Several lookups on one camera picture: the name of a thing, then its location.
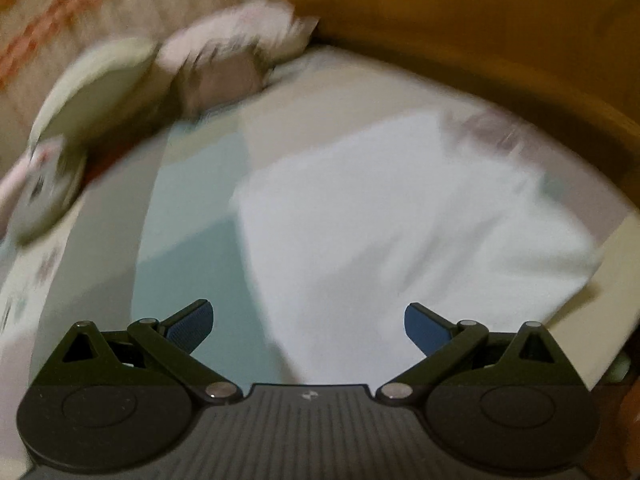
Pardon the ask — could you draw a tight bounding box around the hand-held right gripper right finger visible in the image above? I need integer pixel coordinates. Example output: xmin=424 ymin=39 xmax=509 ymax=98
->
xmin=375 ymin=302 xmax=581 ymax=403

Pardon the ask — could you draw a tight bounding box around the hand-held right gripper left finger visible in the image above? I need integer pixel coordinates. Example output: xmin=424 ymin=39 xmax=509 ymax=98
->
xmin=47 ymin=298 xmax=246 ymax=403

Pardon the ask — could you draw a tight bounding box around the white printed sweatshirt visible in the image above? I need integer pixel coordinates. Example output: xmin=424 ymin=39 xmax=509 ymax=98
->
xmin=232 ymin=110 xmax=606 ymax=386

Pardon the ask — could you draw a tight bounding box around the grey dimpled cushion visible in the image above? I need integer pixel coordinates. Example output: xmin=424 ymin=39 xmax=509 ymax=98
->
xmin=0 ymin=137 xmax=88 ymax=246

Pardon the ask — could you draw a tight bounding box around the beige handbag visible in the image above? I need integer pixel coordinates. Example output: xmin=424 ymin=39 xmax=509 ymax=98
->
xmin=170 ymin=50 xmax=273 ymax=121

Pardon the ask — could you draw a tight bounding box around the pale green pillow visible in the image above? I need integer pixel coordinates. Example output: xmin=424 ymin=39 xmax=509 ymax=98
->
xmin=30 ymin=37 xmax=161 ymax=146

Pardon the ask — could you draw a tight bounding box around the orange patterned curtain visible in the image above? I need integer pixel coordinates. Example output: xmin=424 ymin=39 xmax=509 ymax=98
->
xmin=0 ymin=0 xmax=273 ymax=126

